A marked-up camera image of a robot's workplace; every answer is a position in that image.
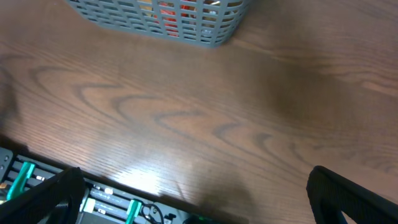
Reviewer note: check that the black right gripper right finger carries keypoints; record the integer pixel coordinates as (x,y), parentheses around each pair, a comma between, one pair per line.
(331,196)

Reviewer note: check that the orange spaghetti pasta packet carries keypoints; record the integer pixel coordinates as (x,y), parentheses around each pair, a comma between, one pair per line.
(177,17)

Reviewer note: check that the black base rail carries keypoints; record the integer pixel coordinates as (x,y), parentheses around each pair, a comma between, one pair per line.
(100,203)

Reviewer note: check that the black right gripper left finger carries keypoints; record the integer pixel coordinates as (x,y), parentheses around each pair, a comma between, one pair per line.
(56,200)

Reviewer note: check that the grey plastic basket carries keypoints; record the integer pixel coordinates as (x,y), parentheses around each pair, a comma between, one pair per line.
(208,23)

